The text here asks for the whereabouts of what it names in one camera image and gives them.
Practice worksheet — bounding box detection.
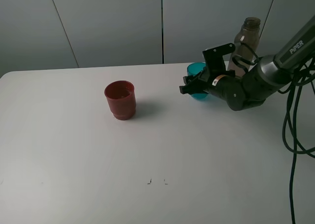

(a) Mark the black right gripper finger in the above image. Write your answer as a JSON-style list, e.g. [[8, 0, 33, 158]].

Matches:
[[183, 71, 204, 84], [179, 82, 208, 95]]

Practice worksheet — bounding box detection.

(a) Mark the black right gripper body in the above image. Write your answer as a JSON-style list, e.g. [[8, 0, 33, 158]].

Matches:
[[199, 70, 244, 103]]

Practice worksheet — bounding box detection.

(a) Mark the blue translucent plastic cup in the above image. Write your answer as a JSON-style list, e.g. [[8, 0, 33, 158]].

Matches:
[[187, 62, 207, 100]]

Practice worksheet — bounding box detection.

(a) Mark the clear brownish plastic bottle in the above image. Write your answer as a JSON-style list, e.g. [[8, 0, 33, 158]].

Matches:
[[227, 17, 261, 78]]

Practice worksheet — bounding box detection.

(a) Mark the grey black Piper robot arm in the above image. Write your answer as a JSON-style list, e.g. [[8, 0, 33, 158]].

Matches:
[[179, 18, 315, 111]]

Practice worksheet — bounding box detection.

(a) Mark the red plastic cup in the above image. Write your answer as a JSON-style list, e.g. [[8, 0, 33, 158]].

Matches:
[[104, 80, 136, 121]]

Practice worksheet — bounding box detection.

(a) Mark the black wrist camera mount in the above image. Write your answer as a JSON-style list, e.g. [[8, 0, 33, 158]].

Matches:
[[202, 43, 236, 74]]

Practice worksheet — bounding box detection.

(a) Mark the black camera cable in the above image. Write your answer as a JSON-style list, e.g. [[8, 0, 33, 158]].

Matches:
[[231, 42, 315, 224]]

